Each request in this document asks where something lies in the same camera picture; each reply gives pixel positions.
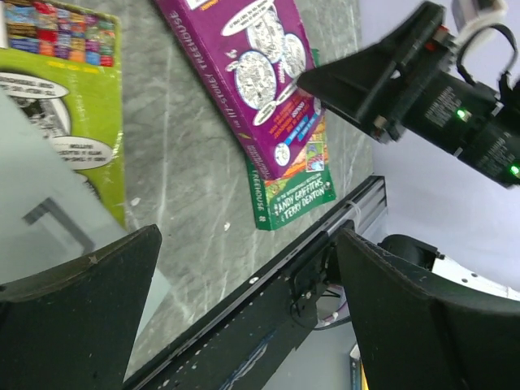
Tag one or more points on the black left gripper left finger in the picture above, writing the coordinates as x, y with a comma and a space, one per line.
74, 325

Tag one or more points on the green 104-storey treehouse book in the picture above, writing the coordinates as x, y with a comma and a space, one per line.
289, 173

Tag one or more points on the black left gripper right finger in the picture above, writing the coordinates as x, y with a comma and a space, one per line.
418, 330

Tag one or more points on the purple 117-storey treehouse book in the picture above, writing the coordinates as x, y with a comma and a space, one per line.
216, 34

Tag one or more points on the aluminium frame rail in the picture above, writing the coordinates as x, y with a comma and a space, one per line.
363, 206

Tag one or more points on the lime green treehouse book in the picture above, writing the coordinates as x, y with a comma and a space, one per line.
61, 65

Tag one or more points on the grey Great Gatsby book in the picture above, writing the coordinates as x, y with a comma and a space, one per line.
48, 216

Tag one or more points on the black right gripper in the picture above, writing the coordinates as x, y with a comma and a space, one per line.
469, 120

